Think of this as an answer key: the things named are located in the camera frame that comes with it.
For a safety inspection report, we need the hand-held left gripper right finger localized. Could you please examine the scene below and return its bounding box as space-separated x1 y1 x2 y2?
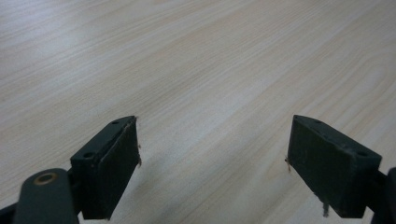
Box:
287 114 383 219

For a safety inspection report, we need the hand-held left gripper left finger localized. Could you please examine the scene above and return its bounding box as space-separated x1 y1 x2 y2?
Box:
69 115 141 221

